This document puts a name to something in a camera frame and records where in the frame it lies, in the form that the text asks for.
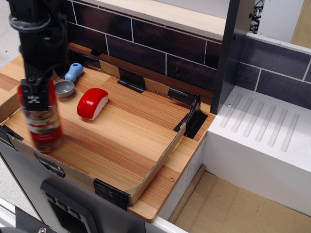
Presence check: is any basil bottle with red cap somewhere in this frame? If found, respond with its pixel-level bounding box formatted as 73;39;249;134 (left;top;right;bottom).
17;79;63;152

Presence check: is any grey toy oven front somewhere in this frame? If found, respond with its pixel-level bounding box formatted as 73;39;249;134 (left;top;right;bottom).
40;182;98;233

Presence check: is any red and white toy sushi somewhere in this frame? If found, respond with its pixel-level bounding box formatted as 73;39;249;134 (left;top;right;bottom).
77;88;108;120

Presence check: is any blue handled grey measuring spoon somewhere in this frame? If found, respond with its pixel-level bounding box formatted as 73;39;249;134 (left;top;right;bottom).
55;63;84;98

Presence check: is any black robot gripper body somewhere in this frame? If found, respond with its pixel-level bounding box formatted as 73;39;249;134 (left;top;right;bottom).
9;12;68;82

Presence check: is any dark grey vertical post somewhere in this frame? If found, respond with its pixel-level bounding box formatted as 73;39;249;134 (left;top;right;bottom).
210;0;255;114

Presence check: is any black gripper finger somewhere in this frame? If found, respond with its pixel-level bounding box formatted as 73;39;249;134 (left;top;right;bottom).
20;79;50;111

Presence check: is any white ribbed drainboard sink unit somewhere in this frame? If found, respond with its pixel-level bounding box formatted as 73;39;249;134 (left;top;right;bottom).
203;87;311;215

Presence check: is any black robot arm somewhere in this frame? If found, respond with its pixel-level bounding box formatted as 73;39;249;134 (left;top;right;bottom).
9;0;68;111

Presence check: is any cardboard fence with black tape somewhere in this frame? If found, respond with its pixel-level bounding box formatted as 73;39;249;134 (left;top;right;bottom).
0;57;214;220

